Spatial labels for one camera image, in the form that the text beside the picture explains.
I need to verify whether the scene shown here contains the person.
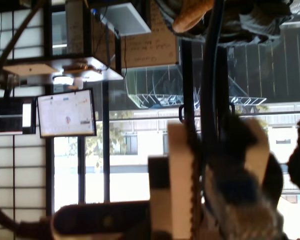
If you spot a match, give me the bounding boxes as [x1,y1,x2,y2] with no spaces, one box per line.
[162,0,295,46]

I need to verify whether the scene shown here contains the black framed display panel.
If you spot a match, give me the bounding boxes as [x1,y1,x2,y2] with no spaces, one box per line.
[0,97,37,135]

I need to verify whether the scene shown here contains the black metal shelf frame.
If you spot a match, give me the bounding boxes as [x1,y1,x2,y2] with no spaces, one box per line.
[43,0,125,82]

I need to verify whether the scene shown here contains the blue network cable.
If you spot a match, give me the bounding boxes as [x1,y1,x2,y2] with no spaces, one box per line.
[199,0,256,201]

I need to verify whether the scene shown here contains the flat computer monitor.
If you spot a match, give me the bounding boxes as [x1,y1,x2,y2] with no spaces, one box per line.
[36,88,98,139]

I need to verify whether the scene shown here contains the brown board with handwriting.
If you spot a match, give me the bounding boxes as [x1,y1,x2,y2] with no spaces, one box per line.
[121,0,180,70]

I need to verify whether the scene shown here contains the black camera cable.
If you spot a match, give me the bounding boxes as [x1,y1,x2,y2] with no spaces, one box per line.
[0,0,53,238]

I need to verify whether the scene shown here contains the white square panel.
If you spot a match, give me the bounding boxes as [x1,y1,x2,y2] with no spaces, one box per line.
[99,2,152,36]

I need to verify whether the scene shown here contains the metal wire rack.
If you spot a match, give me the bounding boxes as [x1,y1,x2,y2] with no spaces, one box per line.
[124,66,267,110]

